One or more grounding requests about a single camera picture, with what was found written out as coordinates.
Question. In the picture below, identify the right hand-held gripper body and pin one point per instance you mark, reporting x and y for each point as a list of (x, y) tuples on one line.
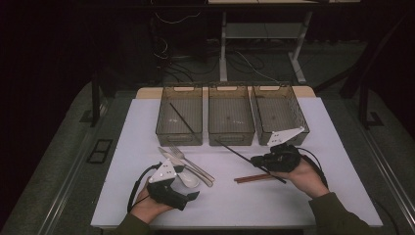
[(284, 160)]

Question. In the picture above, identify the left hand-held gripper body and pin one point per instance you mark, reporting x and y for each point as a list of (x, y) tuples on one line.
[(163, 192)]

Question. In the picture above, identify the brown wooden chopstick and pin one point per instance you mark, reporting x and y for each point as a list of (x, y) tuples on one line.
[(251, 177), (249, 180)]

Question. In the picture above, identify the silver fork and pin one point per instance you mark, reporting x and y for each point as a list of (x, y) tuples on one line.
[(169, 156)]

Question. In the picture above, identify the black chopstick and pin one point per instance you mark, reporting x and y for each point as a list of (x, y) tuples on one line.
[(235, 152), (182, 118)]

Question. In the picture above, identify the smoky transparent plastic bin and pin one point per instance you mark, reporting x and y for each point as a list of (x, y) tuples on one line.
[(231, 137), (179, 137), (277, 114)]

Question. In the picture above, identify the person's left hand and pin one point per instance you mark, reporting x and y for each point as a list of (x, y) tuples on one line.
[(145, 207)]

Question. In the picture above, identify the person's right hand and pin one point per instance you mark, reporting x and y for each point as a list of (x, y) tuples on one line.
[(305, 179)]

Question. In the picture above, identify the metal fork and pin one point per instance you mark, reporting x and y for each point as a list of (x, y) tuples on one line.
[(192, 164)]

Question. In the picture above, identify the black metal stand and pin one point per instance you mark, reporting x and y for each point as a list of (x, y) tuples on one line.
[(95, 104), (363, 104)]

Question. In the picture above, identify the white standing desk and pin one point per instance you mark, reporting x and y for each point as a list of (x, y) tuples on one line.
[(223, 49)]

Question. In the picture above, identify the black slanted bar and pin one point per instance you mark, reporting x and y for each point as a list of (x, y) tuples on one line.
[(368, 52)]

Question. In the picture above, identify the metal floor rail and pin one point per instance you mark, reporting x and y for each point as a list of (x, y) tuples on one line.
[(65, 192), (391, 182)]

